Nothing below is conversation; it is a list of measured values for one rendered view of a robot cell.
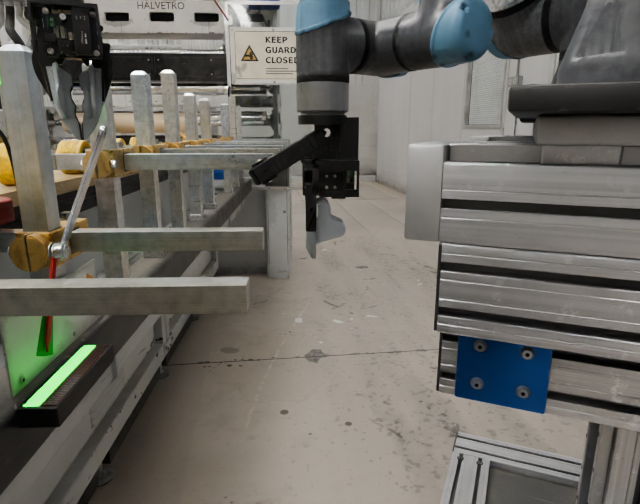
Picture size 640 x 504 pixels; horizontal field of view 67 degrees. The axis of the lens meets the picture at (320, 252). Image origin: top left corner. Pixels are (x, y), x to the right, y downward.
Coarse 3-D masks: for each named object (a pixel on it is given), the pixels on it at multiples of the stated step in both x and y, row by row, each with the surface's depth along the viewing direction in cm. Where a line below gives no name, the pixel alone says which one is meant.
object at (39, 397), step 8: (80, 352) 69; (88, 352) 69; (72, 360) 66; (80, 360) 66; (64, 368) 64; (72, 368) 64; (56, 376) 62; (64, 376) 62; (48, 384) 60; (56, 384) 60; (40, 392) 58; (48, 392) 58; (32, 400) 56; (40, 400) 56
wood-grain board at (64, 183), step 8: (56, 176) 113; (64, 176) 113; (72, 176) 113; (80, 176) 113; (120, 176) 137; (0, 184) 96; (56, 184) 101; (64, 184) 105; (72, 184) 108; (0, 192) 84; (8, 192) 85; (16, 192) 87; (56, 192) 101; (64, 192) 105; (16, 200) 87
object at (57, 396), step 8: (96, 352) 69; (88, 360) 66; (96, 360) 66; (80, 368) 64; (88, 368) 64; (72, 376) 62; (80, 376) 62; (64, 384) 60; (72, 384) 60; (56, 392) 58; (64, 392) 58; (48, 400) 56; (56, 400) 56
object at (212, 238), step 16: (0, 240) 71; (80, 240) 72; (96, 240) 72; (112, 240) 72; (128, 240) 72; (144, 240) 72; (160, 240) 72; (176, 240) 72; (192, 240) 72; (208, 240) 72; (224, 240) 72; (240, 240) 72; (256, 240) 73
